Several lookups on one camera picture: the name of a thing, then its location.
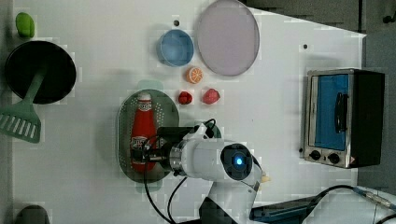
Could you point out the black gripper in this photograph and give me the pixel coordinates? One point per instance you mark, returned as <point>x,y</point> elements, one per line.
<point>165,147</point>

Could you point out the red ketchup bottle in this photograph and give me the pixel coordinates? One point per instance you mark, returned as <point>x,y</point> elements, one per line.
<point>143,127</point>

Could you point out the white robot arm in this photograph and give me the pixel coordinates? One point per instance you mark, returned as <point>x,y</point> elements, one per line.
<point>195,152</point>

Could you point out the green oval strainer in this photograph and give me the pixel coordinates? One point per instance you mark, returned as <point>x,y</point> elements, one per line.
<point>165,114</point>

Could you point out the toy raspberry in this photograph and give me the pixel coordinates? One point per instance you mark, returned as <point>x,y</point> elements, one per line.
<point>184,98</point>

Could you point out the teal cup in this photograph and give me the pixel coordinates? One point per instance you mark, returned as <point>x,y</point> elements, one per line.
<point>212,131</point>

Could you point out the toy strawberry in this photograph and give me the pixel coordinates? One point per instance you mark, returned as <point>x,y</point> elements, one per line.
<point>211,96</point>

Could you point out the toy orange slice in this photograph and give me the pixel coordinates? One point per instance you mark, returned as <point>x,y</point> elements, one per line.
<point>194,75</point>

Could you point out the blue bowl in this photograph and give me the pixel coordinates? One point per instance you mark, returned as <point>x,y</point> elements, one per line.
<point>175,48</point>

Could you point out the dark grey object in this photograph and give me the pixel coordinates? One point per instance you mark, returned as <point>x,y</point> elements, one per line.
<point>32,214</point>

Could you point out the green slotted spatula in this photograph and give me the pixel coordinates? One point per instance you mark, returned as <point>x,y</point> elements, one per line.
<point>20,120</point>

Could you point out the lilac round plate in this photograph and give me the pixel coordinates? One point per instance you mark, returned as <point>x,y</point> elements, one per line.
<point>228,37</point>

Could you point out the black frying pan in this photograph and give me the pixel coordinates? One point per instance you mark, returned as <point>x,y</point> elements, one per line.
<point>29,58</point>

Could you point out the green toy pepper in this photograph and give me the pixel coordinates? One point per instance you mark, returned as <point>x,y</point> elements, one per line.
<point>25,25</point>

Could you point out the silver toaster oven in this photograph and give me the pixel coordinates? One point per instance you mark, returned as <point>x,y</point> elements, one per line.
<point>344,117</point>

